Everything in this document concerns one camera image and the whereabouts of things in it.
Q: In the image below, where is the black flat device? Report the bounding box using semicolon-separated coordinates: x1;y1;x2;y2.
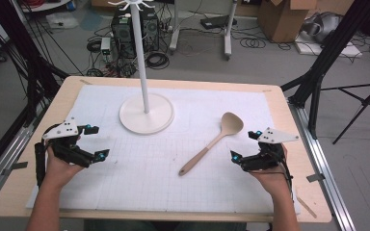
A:
199;14;238;31

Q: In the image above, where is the coiled black cable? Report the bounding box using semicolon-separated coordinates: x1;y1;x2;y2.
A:
145;51;171;71

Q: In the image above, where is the small grey power box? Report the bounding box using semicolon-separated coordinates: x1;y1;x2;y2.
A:
99;37;112;63

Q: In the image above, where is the black frame post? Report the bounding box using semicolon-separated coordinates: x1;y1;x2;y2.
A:
279;0;370;141
0;0;70;129

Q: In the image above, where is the white foam board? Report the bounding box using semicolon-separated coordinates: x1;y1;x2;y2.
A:
294;34;364;59

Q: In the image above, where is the person's left hand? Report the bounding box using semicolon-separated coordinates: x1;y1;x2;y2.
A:
42;136;85;191

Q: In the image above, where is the black tripod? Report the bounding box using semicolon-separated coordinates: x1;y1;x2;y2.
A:
320;76;370;145

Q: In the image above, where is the white floor stand frame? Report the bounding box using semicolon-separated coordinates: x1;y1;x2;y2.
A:
169;0;239;62

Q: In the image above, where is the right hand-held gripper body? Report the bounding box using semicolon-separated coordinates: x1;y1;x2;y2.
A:
240;127;301;172

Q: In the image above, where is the grey metal clamp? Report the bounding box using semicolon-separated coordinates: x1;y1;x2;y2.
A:
305;172;327;184
1;161;29;176

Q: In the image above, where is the aluminium rail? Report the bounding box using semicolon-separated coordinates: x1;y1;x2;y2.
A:
0;124;36;212
287;101;357;231

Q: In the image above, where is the thin black cable coil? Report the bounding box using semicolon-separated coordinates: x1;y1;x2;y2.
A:
239;37;268;50

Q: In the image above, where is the black computer tower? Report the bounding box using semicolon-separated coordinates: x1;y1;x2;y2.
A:
110;11;137;60
140;7;160;53

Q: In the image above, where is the person's right hand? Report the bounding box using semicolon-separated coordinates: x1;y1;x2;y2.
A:
249;143;292;197

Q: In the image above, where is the white hook rack stand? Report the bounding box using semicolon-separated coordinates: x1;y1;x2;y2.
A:
107;0;175;136

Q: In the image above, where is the white grid mat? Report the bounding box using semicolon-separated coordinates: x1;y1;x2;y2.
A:
25;84;303;216

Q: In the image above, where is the white round table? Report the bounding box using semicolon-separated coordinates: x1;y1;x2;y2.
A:
19;0;74;13

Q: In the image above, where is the wooden spoon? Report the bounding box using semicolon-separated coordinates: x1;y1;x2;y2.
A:
177;112;245;177

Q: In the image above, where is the grey bag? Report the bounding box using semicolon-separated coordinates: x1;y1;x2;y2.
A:
301;12;344;44

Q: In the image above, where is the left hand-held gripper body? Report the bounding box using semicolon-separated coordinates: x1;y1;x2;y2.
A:
41;116;93;168

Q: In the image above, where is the thin wooden stick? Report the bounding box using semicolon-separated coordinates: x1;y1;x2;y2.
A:
296;195;318;219

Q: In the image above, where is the brown cardboard box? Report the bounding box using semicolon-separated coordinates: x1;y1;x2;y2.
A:
256;0;320;44

